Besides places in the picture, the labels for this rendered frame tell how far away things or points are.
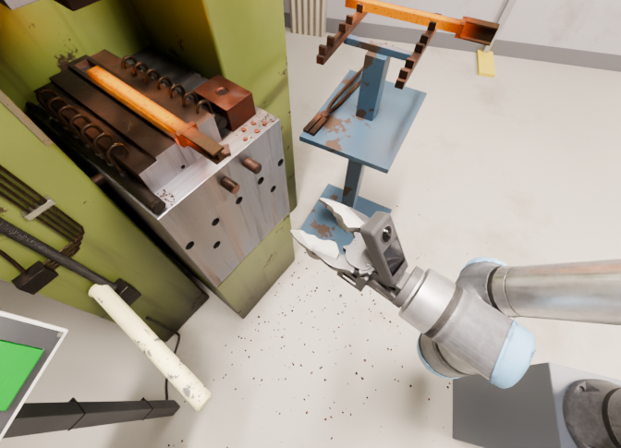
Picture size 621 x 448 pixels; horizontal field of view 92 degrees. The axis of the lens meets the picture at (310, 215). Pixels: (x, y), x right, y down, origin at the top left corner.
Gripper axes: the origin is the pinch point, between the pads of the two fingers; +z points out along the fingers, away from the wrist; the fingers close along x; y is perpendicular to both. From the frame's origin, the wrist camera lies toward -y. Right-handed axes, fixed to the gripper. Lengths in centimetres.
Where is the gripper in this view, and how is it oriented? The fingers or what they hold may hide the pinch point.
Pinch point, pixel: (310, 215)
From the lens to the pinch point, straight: 51.3
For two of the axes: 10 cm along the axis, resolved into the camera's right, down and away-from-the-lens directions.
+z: -7.9, -5.3, 3.2
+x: 6.2, -6.7, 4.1
